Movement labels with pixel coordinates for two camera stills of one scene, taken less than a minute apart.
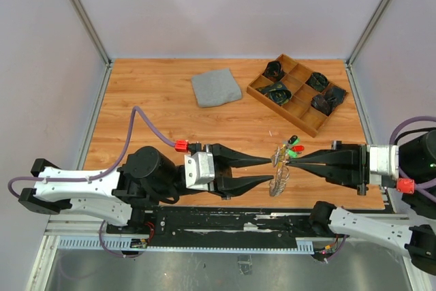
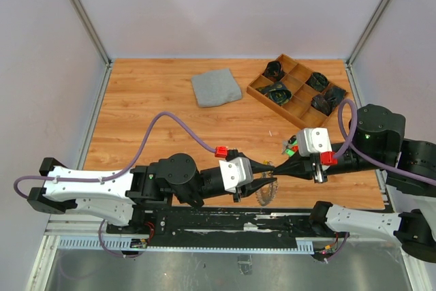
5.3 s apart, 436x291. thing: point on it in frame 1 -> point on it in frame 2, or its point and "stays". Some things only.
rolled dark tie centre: (278, 93) stays
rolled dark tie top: (273, 71) stays
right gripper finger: (349, 174) -> (298, 165)
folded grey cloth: (216, 88) stays
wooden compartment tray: (298, 93) stays
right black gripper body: (364, 161) -> (349, 160)
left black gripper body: (214, 192) -> (208, 189)
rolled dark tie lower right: (327, 103) stays
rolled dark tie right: (317, 81) stays
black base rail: (223, 227) stays
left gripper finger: (227, 157) -> (257, 167)
